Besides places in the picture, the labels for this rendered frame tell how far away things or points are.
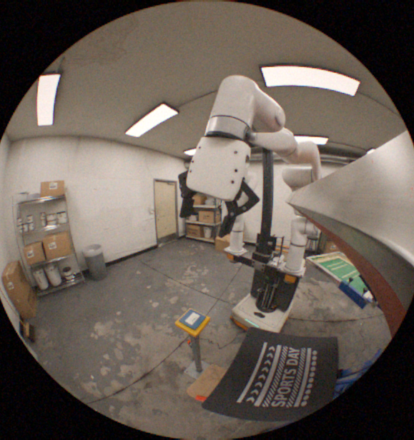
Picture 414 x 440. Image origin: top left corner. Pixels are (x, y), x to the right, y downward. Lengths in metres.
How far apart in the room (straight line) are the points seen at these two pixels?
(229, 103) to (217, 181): 0.13
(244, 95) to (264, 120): 0.06
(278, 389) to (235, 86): 0.81
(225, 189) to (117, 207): 3.25
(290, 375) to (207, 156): 0.73
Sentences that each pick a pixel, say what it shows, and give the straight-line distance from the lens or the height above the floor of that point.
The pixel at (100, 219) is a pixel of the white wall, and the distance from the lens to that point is 3.27.
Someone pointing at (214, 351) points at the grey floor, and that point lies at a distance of 1.67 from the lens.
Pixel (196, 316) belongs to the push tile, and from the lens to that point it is 0.71.
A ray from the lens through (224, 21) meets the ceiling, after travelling 1.51.
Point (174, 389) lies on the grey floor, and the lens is 1.57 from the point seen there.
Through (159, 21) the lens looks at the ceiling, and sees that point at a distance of 1.54.
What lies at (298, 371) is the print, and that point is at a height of 0.95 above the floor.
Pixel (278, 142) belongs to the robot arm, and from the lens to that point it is 0.42.
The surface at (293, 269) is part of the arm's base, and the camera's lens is 0.82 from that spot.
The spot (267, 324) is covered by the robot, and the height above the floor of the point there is 0.28.
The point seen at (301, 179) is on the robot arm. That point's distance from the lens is 0.56.
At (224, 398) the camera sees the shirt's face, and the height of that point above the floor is 0.95.
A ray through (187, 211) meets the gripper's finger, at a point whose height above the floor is 1.51.
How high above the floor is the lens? 1.53
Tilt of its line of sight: 10 degrees down
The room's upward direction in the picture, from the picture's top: straight up
